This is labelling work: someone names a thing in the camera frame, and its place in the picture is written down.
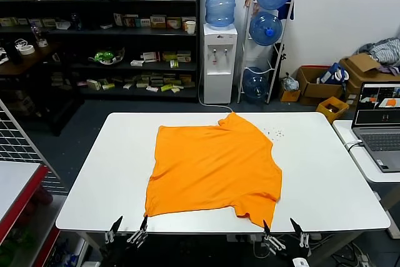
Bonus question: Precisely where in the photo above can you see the blue white bag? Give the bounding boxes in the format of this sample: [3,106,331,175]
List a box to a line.
[317,62,350,84]

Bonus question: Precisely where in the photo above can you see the white wire grid panel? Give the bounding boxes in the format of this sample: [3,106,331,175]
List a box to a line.
[0,98,68,194]

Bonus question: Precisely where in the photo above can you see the small white side table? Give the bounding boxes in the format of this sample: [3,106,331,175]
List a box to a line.
[332,119,400,239]

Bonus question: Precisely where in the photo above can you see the grey plastic bag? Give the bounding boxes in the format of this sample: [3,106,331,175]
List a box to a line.
[282,72,300,91]

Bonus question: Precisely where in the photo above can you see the black cylinder container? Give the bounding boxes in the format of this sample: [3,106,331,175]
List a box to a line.
[4,40,23,64]

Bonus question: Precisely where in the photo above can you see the green white packet bowl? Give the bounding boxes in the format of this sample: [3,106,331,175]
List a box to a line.
[88,46,126,66]

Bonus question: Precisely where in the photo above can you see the white water dispenser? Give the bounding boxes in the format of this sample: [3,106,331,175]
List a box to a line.
[202,23,238,104]

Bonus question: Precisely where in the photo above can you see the cream box yellow print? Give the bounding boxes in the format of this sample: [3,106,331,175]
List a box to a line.
[149,15,168,29]

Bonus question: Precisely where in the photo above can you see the black shelf unit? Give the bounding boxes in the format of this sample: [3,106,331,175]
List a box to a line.
[0,0,201,103]

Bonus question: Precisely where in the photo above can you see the white power strip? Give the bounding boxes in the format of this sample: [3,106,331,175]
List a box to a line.
[227,234,261,243]

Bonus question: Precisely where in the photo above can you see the white box red stripe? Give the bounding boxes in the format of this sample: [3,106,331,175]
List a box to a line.
[142,51,161,63]

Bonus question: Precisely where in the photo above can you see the pile of striped clothes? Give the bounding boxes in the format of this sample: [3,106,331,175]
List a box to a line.
[358,38,400,76]

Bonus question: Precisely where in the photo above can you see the small brown cardboard box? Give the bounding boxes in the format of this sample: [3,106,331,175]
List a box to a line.
[279,87,301,103]

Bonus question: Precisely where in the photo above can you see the clear plastic bottle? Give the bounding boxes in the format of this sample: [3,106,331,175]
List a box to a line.
[30,22,44,46]

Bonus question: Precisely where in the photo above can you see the white metal jug rack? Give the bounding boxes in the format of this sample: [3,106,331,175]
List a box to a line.
[236,0,296,104]

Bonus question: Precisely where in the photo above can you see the upright blue water bottle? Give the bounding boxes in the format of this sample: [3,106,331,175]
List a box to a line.
[204,0,238,29]

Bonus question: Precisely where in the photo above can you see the white dispenser power cable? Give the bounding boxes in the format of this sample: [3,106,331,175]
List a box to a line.
[198,60,234,113]

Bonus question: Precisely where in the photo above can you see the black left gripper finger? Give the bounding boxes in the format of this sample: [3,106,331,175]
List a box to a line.
[104,215,124,245]
[126,215,149,244]

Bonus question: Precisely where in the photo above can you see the white table red edge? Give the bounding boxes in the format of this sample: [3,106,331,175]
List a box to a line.
[0,160,62,267]

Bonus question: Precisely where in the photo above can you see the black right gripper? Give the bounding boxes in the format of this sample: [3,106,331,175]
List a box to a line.
[262,217,313,260]

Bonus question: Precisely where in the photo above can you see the cardboard box with flap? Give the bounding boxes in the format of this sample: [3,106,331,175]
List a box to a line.
[339,53,400,105]

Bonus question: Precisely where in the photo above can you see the orange t-shirt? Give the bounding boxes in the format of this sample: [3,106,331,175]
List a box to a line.
[144,111,283,229]

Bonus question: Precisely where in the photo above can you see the large white table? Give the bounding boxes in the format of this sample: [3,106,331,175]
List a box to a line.
[55,111,392,258]

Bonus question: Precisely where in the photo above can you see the grey laptop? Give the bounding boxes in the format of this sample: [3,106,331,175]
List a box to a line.
[351,82,400,173]

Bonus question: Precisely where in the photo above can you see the dark brown wooden table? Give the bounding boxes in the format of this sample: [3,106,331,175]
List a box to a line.
[0,40,85,136]

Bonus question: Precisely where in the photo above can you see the yellow plastic bin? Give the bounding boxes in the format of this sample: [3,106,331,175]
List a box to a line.
[316,96,350,124]

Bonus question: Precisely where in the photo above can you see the open brown cardboard box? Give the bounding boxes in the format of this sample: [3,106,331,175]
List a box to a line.
[296,65,344,106]

